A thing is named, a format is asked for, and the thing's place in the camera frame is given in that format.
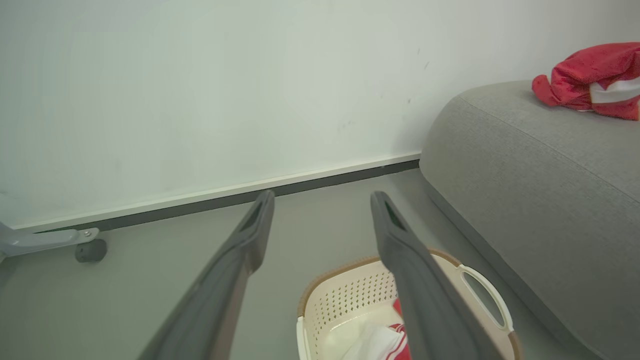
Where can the cream perforated laundry basket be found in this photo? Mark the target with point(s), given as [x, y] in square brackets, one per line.
[345, 300]

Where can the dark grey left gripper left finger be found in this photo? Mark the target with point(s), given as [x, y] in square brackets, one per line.
[225, 280]

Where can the white and black baseboard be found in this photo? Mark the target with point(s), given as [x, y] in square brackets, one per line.
[225, 198]

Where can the grey metal stand leg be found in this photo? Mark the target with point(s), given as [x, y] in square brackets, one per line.
[40, 240]

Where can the black caster wheel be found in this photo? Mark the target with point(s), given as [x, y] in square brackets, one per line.
[91, 251]

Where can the white cloth with red stripes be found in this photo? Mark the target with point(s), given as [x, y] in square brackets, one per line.
[375, 345]

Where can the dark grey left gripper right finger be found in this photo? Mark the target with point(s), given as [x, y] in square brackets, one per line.
[425, 300]

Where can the red garment with white bands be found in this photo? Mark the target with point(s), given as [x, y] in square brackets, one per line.
[575, 75]

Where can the grey fabric sofa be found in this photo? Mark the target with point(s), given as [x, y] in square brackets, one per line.
[530, 175]

